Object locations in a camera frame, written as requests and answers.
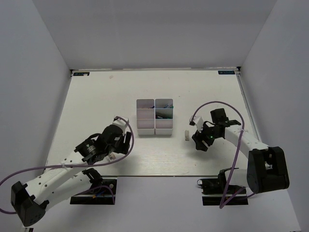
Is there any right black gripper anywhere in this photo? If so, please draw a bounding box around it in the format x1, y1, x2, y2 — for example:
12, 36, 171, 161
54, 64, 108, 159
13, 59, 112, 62
192, 120, 222, 151

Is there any grey white eraser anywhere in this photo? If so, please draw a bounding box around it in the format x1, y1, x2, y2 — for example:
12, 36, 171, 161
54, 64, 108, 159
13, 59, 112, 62
184, 130, 190, 141

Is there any green highlighter marker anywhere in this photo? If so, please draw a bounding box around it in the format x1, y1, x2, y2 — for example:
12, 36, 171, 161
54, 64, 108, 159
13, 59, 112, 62
155, 115, 172, 119

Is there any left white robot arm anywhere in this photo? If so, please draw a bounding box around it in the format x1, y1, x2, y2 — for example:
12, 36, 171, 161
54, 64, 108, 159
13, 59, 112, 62
11, 119, 132, 227

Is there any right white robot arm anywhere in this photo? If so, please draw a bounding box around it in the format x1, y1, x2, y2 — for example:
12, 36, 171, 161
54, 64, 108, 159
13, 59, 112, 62
190, 108, 290, 194

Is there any left white organizer bin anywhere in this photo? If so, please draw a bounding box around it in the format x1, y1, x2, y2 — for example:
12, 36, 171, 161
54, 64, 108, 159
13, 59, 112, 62
136, 99, 155, 136

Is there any white organizer bin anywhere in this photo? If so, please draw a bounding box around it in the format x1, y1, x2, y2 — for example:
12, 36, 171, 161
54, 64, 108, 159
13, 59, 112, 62
136, 99, 155, 136
154, 99, 173, 136

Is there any right white organizer bin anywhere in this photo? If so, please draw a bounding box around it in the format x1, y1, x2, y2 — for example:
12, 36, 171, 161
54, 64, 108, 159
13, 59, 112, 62
154, 99, 173, 136

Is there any right blue corner label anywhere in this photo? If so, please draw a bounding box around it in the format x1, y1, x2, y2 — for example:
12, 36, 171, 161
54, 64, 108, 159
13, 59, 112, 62
218, 70, 235, 75

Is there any blue corner label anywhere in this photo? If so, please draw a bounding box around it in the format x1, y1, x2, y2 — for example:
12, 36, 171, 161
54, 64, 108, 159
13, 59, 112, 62
73, 72, 90, 76
218, 70, 235, 75

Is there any left blue corner label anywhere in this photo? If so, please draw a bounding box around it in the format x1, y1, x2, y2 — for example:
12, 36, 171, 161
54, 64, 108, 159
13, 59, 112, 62
73, 72, 90, 76

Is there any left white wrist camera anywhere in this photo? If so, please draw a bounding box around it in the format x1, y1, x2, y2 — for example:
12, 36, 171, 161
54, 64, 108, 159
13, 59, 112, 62
112, 116, 129, 133

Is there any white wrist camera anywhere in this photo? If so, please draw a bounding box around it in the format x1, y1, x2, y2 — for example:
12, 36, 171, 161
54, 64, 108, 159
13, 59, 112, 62
112, 116, 129, 133
189, 116, 204, 132

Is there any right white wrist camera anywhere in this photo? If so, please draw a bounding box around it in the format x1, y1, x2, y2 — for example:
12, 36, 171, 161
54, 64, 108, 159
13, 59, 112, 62
189, 116, 204, 132

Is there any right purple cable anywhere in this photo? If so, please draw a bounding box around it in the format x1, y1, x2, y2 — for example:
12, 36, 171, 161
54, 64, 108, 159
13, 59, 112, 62
193, 101, 254, 209

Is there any purple cable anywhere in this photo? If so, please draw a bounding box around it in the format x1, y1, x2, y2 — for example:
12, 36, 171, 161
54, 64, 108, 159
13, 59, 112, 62
0, 116, 135, 215
193, 101, 254, 209

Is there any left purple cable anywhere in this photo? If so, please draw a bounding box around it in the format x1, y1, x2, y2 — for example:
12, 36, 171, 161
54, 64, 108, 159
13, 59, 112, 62
0, 116, 135, 215

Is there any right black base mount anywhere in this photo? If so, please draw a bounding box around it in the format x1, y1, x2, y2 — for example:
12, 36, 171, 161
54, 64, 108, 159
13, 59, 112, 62
197, 178, 248, 206

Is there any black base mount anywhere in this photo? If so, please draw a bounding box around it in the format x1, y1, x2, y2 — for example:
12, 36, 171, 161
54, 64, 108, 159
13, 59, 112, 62
197, 178, 248, 206
70, 177, 117, 205

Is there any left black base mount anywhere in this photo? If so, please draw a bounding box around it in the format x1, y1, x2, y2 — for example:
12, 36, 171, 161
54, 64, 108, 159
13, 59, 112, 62
70, 177, 117, 205

